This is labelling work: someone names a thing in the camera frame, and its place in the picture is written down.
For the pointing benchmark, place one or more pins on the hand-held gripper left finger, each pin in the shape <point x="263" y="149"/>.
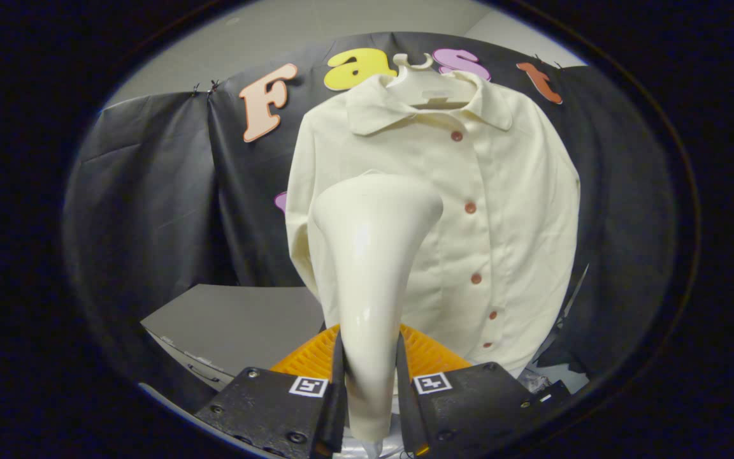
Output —
<point x="265" y="408"/>

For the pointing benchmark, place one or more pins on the black backdrop cloth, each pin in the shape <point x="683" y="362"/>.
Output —
<point x="150" y="210"/>

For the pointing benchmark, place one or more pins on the cream plastic hanger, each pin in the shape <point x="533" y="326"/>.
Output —
<point x="427" y="86"/>

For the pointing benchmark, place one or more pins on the grey drawer cabinet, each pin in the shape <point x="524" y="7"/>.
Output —
<point x="239" y="319"/>

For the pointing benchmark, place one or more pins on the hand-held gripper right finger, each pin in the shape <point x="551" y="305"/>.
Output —
<point x="469" y="408"/>

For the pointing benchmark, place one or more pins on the white garment steamer head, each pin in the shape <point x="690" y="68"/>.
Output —
<point x="367" y="268"/>

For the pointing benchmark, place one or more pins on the cream button shirt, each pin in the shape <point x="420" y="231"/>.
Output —
<point x="520" y="191"/>

